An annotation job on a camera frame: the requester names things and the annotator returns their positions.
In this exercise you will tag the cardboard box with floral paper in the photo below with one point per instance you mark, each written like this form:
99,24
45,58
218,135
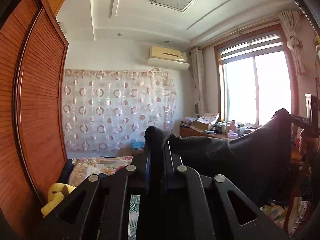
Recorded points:
207,121

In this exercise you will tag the pink item on cabinet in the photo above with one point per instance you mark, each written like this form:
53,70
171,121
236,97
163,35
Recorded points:
232,134

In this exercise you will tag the yellow plush toy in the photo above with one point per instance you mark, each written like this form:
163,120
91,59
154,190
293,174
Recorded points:
57,193

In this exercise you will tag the wall air conditioner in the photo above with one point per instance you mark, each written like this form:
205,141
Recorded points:
166,58

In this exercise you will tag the circle pattern sheer curtain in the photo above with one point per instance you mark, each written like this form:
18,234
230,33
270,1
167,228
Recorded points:
102,112

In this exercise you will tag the palm leaf print blanket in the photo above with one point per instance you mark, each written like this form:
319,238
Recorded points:
133,216

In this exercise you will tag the wooden louvered wardrobe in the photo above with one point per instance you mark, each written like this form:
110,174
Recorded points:
33,53

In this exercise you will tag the floral quilt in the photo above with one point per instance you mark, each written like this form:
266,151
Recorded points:
84,167

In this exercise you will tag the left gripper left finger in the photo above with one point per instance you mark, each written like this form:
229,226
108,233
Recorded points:
99,207

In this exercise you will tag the tied beige curtain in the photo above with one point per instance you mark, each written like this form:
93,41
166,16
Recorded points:
290,22

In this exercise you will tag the black t-shirt white print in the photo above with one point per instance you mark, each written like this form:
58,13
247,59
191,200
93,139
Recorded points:
257,163

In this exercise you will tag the long wooden cabinet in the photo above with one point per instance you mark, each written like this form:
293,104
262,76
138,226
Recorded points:
296,158

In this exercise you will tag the light blue toy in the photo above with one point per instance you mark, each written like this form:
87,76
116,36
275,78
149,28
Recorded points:
137,145

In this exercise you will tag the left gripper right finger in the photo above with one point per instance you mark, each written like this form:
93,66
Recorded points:
186,205

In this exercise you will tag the window with wooden frame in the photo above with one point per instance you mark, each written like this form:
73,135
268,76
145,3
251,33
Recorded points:
256,77

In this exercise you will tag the beige left window curtain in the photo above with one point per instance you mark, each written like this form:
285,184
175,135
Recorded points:
198,72

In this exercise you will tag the person right hand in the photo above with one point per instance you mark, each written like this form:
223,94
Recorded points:
308,145

